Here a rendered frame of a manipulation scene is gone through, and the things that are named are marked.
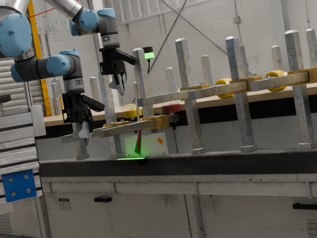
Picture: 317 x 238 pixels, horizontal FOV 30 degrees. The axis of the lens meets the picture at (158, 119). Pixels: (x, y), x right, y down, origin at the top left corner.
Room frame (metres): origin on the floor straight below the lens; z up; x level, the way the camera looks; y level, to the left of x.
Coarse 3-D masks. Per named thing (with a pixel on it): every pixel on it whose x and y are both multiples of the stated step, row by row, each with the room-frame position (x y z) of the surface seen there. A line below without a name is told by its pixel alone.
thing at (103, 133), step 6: (150, 120) 2.47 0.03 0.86; (174, 120) 2.56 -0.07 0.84; (120, 126) 2.35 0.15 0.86; (126, 126) 2.37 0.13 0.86; (132, 126) 2.39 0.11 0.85; (138, 126) 2.42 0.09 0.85; (144, 126) 2.44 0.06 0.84; (150, 126) 2.46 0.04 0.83; (102, 132) 2.29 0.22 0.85; (108, 132) 2.30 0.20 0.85; (114, 132) 2.32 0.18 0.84; (120, 132) 2.34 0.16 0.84; (126, 132) 2.37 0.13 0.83
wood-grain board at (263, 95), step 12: (312, 84) 2.40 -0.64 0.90; (216, 96) 2.85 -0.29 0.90; (252, 96) 2.32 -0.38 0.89; (264, 96) 2.28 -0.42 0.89; (276, 96) 2.24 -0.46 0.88; (288, 96) 2.21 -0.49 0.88; (120, 108) 3.61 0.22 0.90; (132, 108) 3.19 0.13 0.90; (156, 108) 2.71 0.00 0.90; (48, 120) 3.49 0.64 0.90; (60, 120) 3.24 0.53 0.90; (84, 120) 3.09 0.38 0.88; (96, 120) 3.02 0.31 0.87
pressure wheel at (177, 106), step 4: (168, 104) 2.61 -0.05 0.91; (172, 104) 2.55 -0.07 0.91; (176, 104) 2.55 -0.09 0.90; (164, 108) 2.56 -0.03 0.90; (168, 108) 2.55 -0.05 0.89; (172, 108) 2.54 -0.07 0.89; (176, 108) 2.55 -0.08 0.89; (180, 108) 2.58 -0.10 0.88; (164, 112) 2.56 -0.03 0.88; (168, 112) 2.55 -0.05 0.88; (172, 112) 2.55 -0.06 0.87
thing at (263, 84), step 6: (306, 72) 1.94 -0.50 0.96; (270, 78) 1.80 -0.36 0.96; (276, 78) 1.82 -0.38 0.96; (282, 78) 1.84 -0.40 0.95; (288, 78) 1.87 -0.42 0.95; (294, 78) 1.89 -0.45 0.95; (300, 78) 1.92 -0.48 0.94; (306, 78) 1.94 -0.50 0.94; (252, 84) 1.76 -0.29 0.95; (258, 84) 1.75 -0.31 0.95; (264, 84) 1.77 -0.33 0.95; (270, 84) 1.79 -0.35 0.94; (276, 84) 1.82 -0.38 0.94; (282, 84) 1.84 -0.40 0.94; (288, 84) 1.86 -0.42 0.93; (252, 90) 1.77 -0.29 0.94; (258, 90) 1.75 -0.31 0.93
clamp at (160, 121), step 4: (152, 116) 2.53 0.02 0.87; (156, 116) 2.48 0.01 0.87; (160, 116) 2.46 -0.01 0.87; (164, 116) 2.48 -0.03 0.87; (140, 120) 2.55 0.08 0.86; (144, 120) 2.53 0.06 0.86; (156, 120) 2.48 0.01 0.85; (160, 120) 2.46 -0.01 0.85; (164, 120) 2.47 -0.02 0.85; (168, 120) 2.49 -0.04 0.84; (156, 124) 2.48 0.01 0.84; (160, 124) 2.46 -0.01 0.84; (164, 124) 2.47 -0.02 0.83; (168, 124) 2.49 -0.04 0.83; (144, 128) 2.53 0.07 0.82; (148, 128) 2.52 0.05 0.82; (152, 128) 2.50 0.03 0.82
